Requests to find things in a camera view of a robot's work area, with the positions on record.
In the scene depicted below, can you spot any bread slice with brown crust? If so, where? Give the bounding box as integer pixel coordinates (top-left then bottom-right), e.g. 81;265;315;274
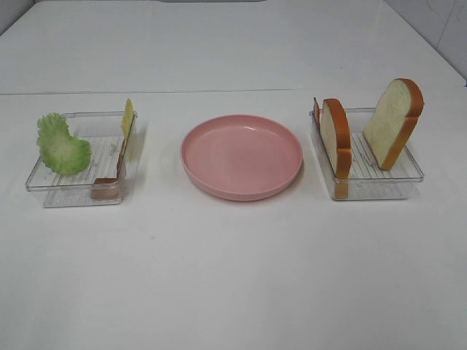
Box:
320;98;352;200

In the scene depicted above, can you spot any brown bacon strip tray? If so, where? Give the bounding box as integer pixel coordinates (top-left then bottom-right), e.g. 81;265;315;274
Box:
90;139;126;201

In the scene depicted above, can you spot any green lettuce leaf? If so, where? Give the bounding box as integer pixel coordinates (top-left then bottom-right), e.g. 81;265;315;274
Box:
36;112;91;175

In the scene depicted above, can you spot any pink round plate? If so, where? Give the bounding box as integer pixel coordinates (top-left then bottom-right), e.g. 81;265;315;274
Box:
180;114;303;201

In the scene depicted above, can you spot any yellow cheese slice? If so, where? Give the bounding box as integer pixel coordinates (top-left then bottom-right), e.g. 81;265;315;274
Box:
120;98;134;140

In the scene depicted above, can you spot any clear left plastic tray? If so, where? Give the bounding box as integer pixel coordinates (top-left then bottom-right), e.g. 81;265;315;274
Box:
25;111;141;208

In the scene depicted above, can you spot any clear plastic tray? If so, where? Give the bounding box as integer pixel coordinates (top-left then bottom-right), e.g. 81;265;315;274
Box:
309;108;424;201
25;111;141;208

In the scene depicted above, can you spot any clear right plastic tray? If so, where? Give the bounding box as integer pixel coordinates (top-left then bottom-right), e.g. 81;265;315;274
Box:
309;108;424;201

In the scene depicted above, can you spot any upright bread slice right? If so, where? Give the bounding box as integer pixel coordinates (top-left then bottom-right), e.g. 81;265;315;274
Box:
363;78;424;170

